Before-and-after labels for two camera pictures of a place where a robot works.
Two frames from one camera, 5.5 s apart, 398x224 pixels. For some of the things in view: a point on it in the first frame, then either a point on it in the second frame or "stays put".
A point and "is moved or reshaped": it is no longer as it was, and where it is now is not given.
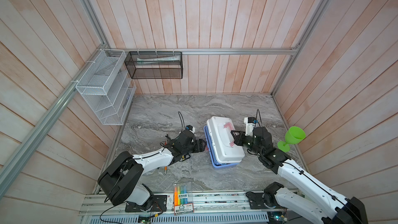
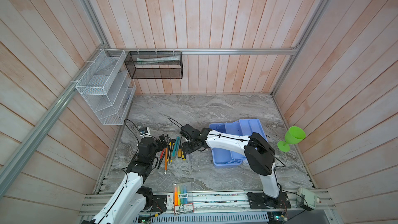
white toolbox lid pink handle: (222, 141) is moved or reshaped
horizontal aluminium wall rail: (204, 51) stays put
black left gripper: (201, 147) → (163, 141)
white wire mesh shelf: (106, 87) stays put
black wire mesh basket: (155, 65) stays put
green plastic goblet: (294, 135) stays put
